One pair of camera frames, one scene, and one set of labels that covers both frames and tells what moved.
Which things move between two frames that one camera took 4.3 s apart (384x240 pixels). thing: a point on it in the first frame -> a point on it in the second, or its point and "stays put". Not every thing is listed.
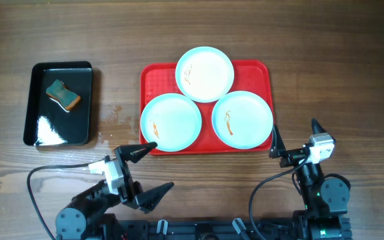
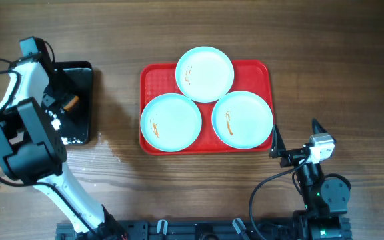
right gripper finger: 278,145 stays put
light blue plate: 205,74 stays put
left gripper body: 127,180 -> 53,94
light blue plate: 172,121 stays put
